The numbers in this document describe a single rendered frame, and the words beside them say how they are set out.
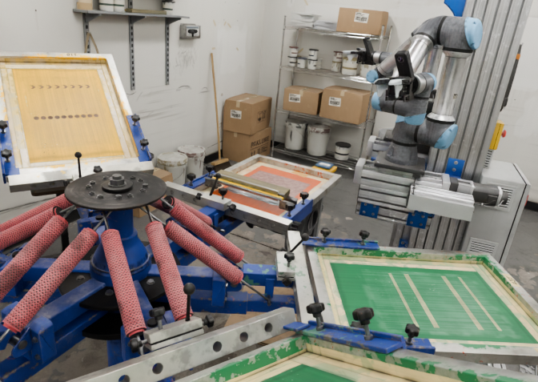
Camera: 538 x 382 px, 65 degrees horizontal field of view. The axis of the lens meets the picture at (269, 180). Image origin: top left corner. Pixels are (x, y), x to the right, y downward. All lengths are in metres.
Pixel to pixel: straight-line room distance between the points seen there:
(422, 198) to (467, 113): 0.48
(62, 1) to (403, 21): 3.64
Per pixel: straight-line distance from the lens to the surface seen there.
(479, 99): 2.16
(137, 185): 1.39
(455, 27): 1.90
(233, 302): 1.50
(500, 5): 2.15
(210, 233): 1.44
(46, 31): 3.62
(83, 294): 1.42
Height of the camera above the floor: 1.85
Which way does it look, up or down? 22 degrees down
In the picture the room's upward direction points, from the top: 5 degrees clockwise
